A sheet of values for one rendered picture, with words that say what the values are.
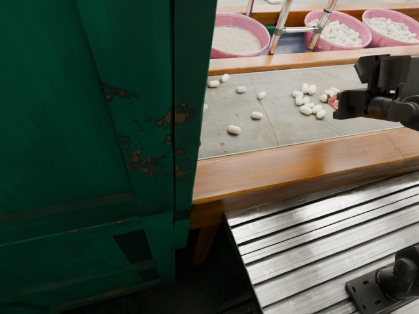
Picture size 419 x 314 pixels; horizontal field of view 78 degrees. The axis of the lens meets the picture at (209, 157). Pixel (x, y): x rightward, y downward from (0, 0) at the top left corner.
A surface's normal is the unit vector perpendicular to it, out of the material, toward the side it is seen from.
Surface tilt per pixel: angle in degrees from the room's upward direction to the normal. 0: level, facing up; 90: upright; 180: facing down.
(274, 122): 0
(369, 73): 90
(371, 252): 0
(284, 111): 0
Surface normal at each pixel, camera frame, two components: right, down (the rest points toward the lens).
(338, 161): 0.11, -0.55
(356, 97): -0.96, 0.15
